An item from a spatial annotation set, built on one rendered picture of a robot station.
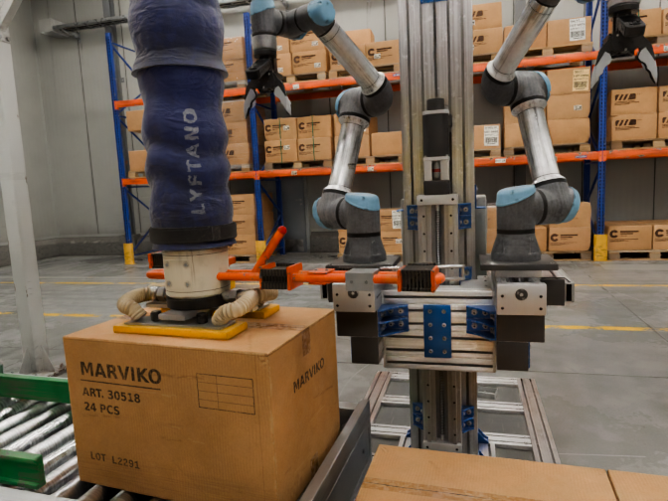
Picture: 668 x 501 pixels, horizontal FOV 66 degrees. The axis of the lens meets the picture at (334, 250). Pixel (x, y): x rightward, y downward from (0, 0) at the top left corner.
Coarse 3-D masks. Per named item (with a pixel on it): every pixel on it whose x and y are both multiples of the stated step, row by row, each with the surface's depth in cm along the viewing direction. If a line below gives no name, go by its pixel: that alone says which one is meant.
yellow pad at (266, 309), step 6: (258, 306) 142; (264, 306) 143; (270, 306) 144; (276, 306) 145; (162, 312) 149; (252, 312) 139; (258, 312) 138; (264, 312) 138; (270, 312) 141; (258, 318) 139; (264, 318) 138
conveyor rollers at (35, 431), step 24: (0, 408) 191; (24, 408) 191; (48, 408) 190; (0, 432) 172; (24, 432) 170; (48, 432) 169; (72, 432) 167; (48, 456) 150; (72, 456) 156; (48, 480) 138; (72, 480) 137
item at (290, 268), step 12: (264, 264) 129; (276, 264) 134; (288, 264) 133; (300, 264) 130; (264, 276) 126; (276, 276) 125; (288, 276) 124; (264, 288) 126; (276, 288) 125; (288, 288) 125
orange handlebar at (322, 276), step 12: (156, 276) 139; (228, 276) 131; (240, 276) 130; (252, 276) 129; (300, 276) 124; (312, 276) 123; (324, 276) 122; (336, 276) 121; (384, 276) 117; (396, 276) 116; (444, 276) 115
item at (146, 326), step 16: (128, 320) 136; (144, 320) 133; (160, 320) 132; (176, 320) 131; (192, 320) 131; (208, 320) 130; (176, 336) 125; (192, 336) 123; (208, 336) 122; (224, 336) 120
